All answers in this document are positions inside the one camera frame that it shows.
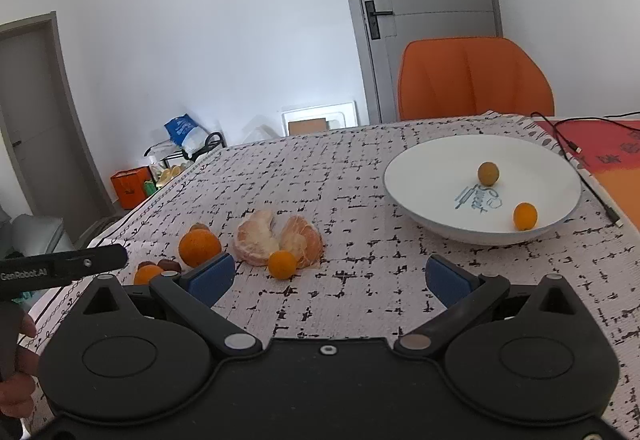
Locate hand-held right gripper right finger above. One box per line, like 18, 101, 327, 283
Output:
394, 254, 583, 362

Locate orange box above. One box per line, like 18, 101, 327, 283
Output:
110, 167, 152, 210

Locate white framed board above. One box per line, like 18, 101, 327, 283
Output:
281, 100, 358, 137

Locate white bowl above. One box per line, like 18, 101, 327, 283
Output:
383, 135, 582, 247

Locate medium mandarin orange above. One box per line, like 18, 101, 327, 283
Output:
133, 265, 165, 286

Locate red and orange mat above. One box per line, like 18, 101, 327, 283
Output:
530, 115, 640, 216

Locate blue and white bag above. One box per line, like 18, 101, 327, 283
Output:
164, 114, 208, 153

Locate yellow bananas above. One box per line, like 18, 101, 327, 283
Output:
157, 164, 188, 186

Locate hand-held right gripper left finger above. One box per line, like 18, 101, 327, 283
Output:
80, 253, 263, 362

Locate peeled tangerine half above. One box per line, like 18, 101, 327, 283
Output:
278, 215, 324, 267
234, 209, 281, 267

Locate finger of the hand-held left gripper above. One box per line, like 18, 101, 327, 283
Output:
52, 244, 128, 277

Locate black cable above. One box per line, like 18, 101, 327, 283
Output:
542, 110, 640, 227
530, 111, 583, 153

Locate grey-brown door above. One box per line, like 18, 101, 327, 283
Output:
0, 12, 113, 246

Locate small orange kumquat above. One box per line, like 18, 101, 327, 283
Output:
267, 251, 298, 280
513, 203, 538, 231

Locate black rack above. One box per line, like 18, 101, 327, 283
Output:
145, 131, 226, 166

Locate person's left hand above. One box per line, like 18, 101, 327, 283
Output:
0, 315, 42, 420

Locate clear plastic cover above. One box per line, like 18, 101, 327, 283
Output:
245, 123, 282, 144

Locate black door handle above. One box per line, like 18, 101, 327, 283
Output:
365, 0, 396, 40

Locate white black-patterned tablecloth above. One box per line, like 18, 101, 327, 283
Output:
20, 109, 640, 440

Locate grey sofa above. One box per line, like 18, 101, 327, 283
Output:
0, 207, 66, 261

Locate brown cardboard piece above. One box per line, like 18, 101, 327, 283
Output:
287, 118, 328, 136

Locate orange chair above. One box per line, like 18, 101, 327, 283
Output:
397, 38, 555, 121

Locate large mandarin orange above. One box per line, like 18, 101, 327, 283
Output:
178, 229, 222, 268

